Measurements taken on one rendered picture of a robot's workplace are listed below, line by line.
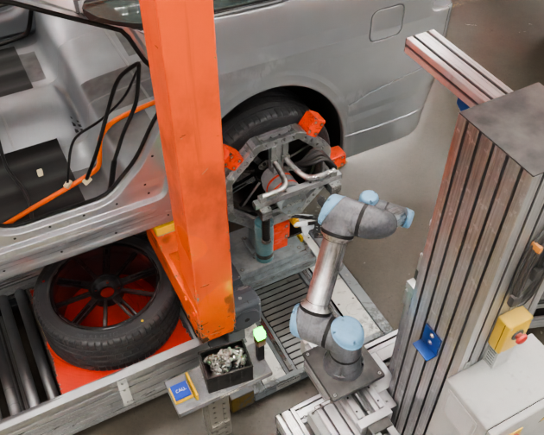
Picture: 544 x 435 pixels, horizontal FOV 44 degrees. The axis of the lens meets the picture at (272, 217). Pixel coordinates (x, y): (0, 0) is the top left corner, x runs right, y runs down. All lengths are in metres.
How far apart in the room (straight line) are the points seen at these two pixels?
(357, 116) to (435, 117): 1.77
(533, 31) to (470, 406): 4.44
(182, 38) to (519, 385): 1.38
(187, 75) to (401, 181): 2.64
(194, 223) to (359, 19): 1.14
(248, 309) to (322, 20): 1.35
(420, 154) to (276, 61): 2.03
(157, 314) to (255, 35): 1.29
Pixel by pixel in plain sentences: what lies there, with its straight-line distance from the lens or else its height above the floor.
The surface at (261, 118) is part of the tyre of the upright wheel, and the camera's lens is 2.94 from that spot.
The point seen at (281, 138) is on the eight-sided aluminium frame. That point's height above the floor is 1.12.
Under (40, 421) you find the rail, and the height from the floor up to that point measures 0.33.
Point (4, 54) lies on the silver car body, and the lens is 4.29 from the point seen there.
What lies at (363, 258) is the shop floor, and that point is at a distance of 3.94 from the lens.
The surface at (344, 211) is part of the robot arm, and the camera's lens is 2.26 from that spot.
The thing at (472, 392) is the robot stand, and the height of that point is 1.23.
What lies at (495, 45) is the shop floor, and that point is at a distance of 5.85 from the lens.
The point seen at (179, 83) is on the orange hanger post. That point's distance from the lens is 1.98.
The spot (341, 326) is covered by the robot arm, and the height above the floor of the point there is 1.05.
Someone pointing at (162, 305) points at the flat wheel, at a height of 0.50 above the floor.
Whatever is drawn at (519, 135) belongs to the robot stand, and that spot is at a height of 2.03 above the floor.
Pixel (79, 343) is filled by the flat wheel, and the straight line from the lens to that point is 3.09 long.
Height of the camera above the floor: 3.01
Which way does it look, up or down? 47 degrees down
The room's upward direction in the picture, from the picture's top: straight up
